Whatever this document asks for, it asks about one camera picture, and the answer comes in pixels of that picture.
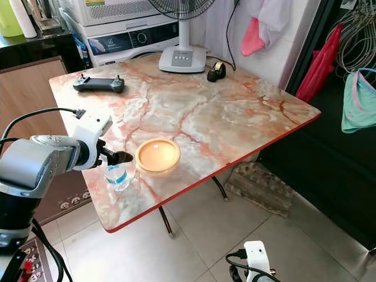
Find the white hanging garment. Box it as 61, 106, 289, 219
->
243, 0, 293, 49

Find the grey handheld remote controller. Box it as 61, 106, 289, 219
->
73, 75, 126, 93

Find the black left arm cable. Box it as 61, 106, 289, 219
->
31, 219, 73, 282

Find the red plastic bag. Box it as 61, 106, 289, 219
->
296, 23, 344, 103

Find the small blue-label water bottle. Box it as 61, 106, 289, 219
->
105, 164, 130, 192

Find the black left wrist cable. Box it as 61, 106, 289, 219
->
0, 108, 86, 145

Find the white standing fan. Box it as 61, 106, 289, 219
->
147, 0, 216, 74

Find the brown patterned doormat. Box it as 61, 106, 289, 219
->
224, 161, 296, 219

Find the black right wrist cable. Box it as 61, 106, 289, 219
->
224, 249, 278, 282

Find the black tape dispenser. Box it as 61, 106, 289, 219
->
207, 61, 226, 82

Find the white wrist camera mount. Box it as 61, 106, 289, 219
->
243, 240, 272, 282
73, 112, 113, 171

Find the clear glass holder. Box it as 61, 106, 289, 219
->
31, 0, 63, 33

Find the green plastic bottle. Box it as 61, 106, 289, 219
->
0, 0, 24, 38

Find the brown wooden cabinet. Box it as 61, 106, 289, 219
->
0, 56, 78, 143

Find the bundle of wire hangers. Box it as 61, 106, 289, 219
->
332, 5, 376, 80

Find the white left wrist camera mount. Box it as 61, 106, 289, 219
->
73, 112, 113, 171

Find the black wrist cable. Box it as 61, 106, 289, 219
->
0, 108, 86, 145
224, 249, 278, 282

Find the black fan power cord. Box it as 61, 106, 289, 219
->
206, 0, 240, 72

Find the white appliance with vents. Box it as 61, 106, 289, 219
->
59, 0, 162, 28

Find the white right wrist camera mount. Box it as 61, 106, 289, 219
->
243, 240, 272, 282

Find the white washing machine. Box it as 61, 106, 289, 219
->
62, 9, 180, 67

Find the marble-pattern folding table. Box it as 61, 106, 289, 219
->
48, 53, 322, 238

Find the orange plastic bowl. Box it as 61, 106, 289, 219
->
134, 138, 182, 175

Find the teal hanging garment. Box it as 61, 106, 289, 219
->
341, 68, 376, 134

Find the white plastic bottle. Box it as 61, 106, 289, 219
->
9, 0, 38, 39

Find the pink hanging cloth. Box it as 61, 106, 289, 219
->
241, 16, 267, 57

